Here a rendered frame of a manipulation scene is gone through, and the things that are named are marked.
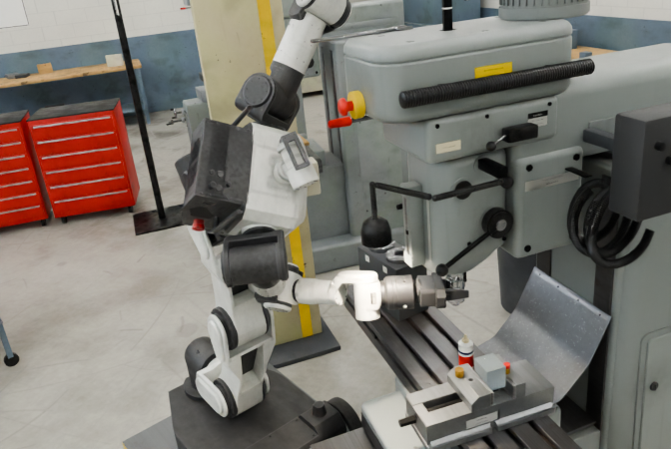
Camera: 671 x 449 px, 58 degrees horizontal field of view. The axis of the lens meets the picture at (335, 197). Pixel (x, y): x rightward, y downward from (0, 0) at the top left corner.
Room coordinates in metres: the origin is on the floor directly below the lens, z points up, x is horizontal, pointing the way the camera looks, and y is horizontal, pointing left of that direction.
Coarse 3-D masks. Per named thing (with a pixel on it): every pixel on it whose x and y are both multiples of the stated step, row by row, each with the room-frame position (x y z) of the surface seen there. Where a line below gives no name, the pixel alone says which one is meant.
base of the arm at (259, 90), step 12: (252, 84) 1.53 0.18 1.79; (264, 84) 1.52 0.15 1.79; (240, 96) 1.54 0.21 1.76; (252, 96) 1.52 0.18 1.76; (264, 96) 1.50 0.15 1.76; (240, 108) 1.54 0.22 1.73; (264, 108) 1.50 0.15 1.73; (264, 120) 1.50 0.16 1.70; (276, 120) 1.54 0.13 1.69; (288, 120) 1.60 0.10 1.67
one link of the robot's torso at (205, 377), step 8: (216, 360) 1.87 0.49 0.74; (208, 368) 1.83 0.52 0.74; (216, 368) 1.84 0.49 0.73; (200, 376) 1.80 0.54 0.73; (208, 376) 1.81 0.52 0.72; (216, 376) 1.83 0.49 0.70; (200, 384) 1.79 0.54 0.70; (208, 384) 1.75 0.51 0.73; (200, 392) 1.80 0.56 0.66; (208, 392) 1.74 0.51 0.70; (216, 392) 1.71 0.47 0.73; (208, 400) 1.75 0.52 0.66; (216, 400) 1.70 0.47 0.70; (224, 400) 1.68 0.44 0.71; (216, 408) 1.71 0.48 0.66; (224, 408) 1.67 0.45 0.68; (224, 416) 1.69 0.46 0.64
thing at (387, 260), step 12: (360, 252) 1.83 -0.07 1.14; (372, 252) 1.79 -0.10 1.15; (384, 252) 1.78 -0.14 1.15; (396, 252) 1.75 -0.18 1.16; (360, 264) 1.84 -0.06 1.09; (372, 264) 1.77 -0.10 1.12; (384, 264) 1.71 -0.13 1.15; (396, 264) 1.69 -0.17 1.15; (384, 276) 1.71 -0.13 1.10; (396, 312) 1.67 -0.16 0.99; (408, 312) 1.67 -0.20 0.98
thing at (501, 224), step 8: (496, 208) 1.29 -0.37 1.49; (488, 216) 1.27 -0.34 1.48; (496, 216) 1.27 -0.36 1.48; (504, 216) 1.27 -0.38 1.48; (488, 224) 1.26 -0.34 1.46; (496, 224) 1.26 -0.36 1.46; (504, 224) 1.27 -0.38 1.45; (488, 232) 1.26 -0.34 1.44; (496, 232) 1.26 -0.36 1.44; (504, 232) 1.27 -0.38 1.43; (480, 240) 1.25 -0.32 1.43; (464, 248) 1.25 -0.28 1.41; (472, 248) 1.25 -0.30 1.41; (456, 256) 1.24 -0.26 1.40; (440, 264) 1.23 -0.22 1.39; (448, 264) 1.23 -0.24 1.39; (440, 272) 1.21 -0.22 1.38
